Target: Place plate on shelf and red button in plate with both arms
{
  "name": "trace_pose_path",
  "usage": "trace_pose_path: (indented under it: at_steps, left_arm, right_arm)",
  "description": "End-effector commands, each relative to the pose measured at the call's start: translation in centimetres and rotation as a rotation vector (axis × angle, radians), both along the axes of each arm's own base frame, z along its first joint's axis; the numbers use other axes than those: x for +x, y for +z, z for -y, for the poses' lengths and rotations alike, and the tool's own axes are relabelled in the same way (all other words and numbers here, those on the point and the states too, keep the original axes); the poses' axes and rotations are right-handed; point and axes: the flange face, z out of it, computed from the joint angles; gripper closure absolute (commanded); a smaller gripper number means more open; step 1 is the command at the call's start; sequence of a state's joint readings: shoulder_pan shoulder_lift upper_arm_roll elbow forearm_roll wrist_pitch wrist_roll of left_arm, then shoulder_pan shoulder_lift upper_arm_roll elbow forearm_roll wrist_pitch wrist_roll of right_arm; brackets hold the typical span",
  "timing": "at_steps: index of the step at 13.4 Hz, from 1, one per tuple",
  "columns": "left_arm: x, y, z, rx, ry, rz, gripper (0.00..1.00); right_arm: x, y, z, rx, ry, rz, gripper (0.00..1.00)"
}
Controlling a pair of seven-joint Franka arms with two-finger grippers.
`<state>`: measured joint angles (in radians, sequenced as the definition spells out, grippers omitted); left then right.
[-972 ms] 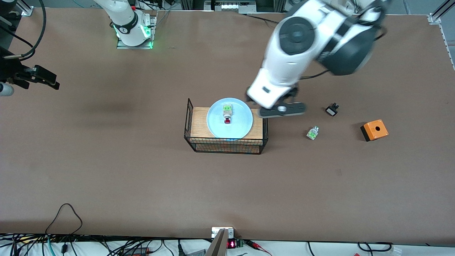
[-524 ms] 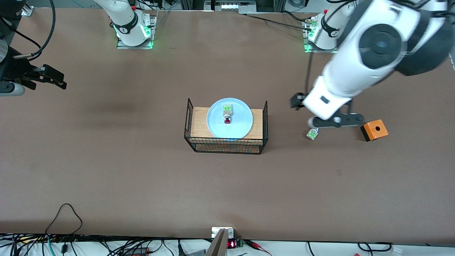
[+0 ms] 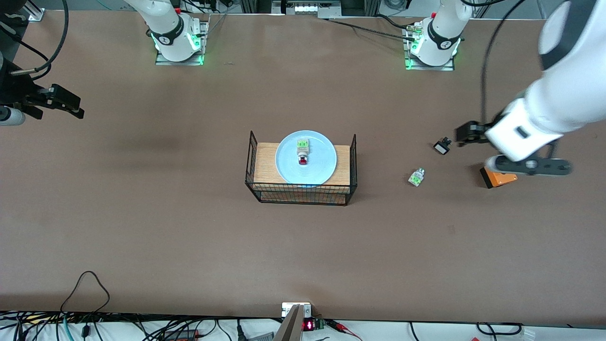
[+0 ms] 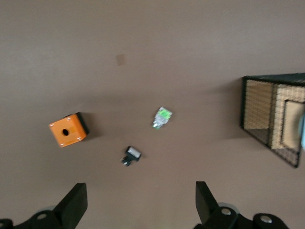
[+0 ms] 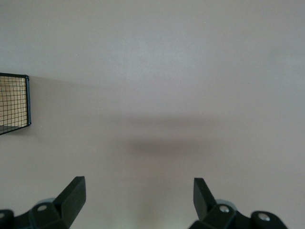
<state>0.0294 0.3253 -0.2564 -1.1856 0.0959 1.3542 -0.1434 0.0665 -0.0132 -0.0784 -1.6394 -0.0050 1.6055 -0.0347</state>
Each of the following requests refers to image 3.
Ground grey metal beam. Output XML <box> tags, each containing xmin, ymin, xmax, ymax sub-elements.
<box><xmin>274</xmin><ymin>305</ymin><xmax>303</xmax><ymax>341</ymax></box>

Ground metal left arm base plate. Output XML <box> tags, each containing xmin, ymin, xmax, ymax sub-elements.
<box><xmin>403</xmin><ymin>24</ymin><xmax>456</xmax><ymax>72</ymax></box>

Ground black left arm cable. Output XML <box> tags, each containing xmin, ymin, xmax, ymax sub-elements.
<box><xmin>481</xmin><ymin>0</ymin><xmax>527</xmax><ymax>125</ymax></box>

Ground orange button enclosure box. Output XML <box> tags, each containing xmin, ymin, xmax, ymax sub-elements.
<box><xmin>480</xmin><ymin>166</ymin><xmax>518</xmax><ymax>189</ymax></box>

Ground white power strip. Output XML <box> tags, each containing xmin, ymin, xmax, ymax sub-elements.
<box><xmin>282</xmin><ymin>0</ymin><xmax>341</xmax><ymax>15</ymax></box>

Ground silver metal bracket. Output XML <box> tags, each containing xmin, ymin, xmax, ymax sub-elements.
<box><xmin>282</xmin><ymin>302</ymin><xmax>312</xmax><ymax>318</ymax></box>

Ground black coiled cable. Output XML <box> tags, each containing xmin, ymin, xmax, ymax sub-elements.
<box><xmin>476</xmin><ymin>322</ymin><xmax>524</xmax><ymax>338</ymax></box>

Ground thin black looped cable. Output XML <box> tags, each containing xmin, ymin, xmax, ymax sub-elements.
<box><xmin>60</xmin><ymin>271</ymin><xmax>110</xmax><ymax>314</ymax></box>

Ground black cable across table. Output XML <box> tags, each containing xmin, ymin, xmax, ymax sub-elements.
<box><xmin>327</xmin><ymin>17</ymin><xmax>417</xmax><ymax>41</ymax></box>

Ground aluminium frame profile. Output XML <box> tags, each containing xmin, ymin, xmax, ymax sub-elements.
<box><xmin>21</xmin><ymin>0</ymin><xmax>45</xmax><ymax>22</ymax></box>

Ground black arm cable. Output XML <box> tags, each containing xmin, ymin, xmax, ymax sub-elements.
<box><xmin>481</xmin><ymin>0</ymin><xmax>527</xmax><ymax>125</ymax></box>
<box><xmin>0</xmin><ymin>0</ymin><xmax>69</xmax><ymax>77</ymax></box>

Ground red black clip leads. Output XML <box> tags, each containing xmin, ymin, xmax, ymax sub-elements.
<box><xmin>327</xmin><ymin>320</ymin><xmax>363</xmax><ymax>341</ymax></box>

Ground light blue round plate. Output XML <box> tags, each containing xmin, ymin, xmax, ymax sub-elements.
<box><xmin>275</xmin><ymin>130</ymin><xmax>338</xmax><ymax>186</ymax></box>

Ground black wire rack wooden shelf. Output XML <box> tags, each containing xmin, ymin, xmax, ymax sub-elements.
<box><xmin>245</xmin><ymin>131</ymin><xmax>358</xmax><ymax>206</ymax></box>

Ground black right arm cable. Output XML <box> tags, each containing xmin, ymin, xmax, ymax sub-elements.
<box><xmin>0</xmin><ymin>0</ymin><xmax>69</xmax><ymax>77</ymax></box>

